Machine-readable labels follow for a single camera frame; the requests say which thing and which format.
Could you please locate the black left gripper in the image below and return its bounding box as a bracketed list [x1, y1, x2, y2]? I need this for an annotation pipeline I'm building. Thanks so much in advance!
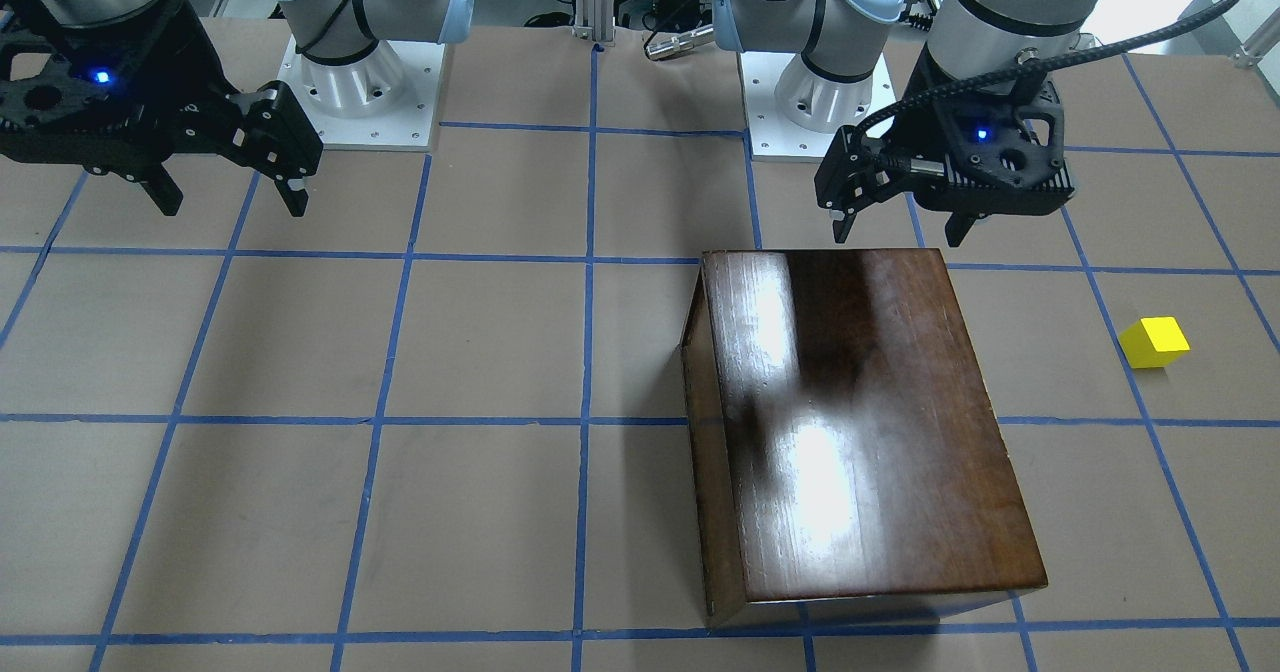
[835, 78, 1075, 248]

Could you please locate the black power adapter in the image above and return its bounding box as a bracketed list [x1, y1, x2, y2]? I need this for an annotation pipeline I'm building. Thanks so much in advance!
[641, 0, 704, 31]

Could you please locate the black braided cable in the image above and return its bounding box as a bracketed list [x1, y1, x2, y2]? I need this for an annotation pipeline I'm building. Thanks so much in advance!
[856, 0, 1254, 143]

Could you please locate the yellow block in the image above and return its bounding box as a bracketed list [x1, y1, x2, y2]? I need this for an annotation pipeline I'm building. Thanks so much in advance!
[1117, 316, 1190, 369]

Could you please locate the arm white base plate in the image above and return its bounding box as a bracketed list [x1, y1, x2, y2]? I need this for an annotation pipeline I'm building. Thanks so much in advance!
[279, 38, 452, 152]
[739, 52, 896, 163]

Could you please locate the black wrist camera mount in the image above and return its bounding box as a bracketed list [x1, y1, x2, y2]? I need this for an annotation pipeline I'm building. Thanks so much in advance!
[814, 125, 946, 216]
[189, 79, 324, 186]

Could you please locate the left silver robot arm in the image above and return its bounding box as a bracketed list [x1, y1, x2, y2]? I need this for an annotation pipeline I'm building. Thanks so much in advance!
[712, 0, 1100, 247]

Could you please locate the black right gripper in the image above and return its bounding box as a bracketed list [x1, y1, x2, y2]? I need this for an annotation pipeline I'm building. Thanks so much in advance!
[3, 0, 308, 218]

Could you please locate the dark wooden drawer cabinet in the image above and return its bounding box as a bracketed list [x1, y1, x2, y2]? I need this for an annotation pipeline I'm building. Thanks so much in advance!
[680, 248, 1048, 628]

